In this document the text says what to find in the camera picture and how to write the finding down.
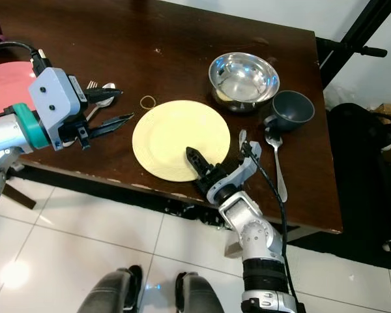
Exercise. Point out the grey robot right leg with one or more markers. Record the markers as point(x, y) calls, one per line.
point(201, 297)

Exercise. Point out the pink plate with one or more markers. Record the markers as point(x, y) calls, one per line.
point(10, 81)

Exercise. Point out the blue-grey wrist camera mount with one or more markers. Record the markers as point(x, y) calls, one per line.
point(241, 173)
point(58, 101)

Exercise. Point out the stainless steel bowl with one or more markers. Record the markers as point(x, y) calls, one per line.
point(244, 77)

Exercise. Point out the black metal table bracket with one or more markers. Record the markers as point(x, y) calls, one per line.
point(189, 210)

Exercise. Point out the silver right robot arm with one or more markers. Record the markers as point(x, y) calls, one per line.
point(260, 241)

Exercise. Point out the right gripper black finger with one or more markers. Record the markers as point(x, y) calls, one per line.
point(199, 161)

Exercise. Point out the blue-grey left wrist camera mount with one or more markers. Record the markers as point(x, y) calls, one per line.
point(58, 101)

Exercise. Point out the dark wooden table leg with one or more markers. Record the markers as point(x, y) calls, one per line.
point(234, 246)

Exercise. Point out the black bag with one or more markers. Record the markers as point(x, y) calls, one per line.
point(365, 176)

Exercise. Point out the silver fork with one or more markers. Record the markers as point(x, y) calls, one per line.
point(91, 84)

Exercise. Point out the grey robot leg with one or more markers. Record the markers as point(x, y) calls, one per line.
point(111, 293)
point(201, 297)

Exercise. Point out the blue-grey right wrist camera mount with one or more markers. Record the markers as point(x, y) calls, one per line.
point(241, 173)

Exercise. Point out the black tripod stand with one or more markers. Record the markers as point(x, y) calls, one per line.
point(345, 45)

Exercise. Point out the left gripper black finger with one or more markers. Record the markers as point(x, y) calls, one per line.
point(111, 125)
point(104, 94)

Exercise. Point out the dark grey cup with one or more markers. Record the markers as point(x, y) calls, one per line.
point(290, 109)

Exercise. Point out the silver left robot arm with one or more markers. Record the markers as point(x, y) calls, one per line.
point(6, 137)

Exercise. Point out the small silver spoon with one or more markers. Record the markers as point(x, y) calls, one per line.
point(242, 138)

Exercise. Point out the long silver spoon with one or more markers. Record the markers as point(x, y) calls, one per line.
point(272, 139)

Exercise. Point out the yellow rubber band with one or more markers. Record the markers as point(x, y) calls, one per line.
point(141, 101)

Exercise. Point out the pale yellow plate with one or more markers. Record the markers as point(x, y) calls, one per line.
point(169, 134)

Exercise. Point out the grey robot left leg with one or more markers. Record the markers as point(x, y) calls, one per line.
point(111, 293)

